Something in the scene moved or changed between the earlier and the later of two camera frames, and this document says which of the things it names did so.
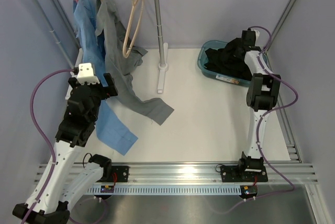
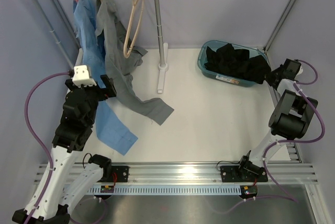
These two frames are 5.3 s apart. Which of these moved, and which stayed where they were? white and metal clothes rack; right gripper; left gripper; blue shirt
Moved: right gripper
Stayed: blue shirt; white and metal clothes rack; left gripper
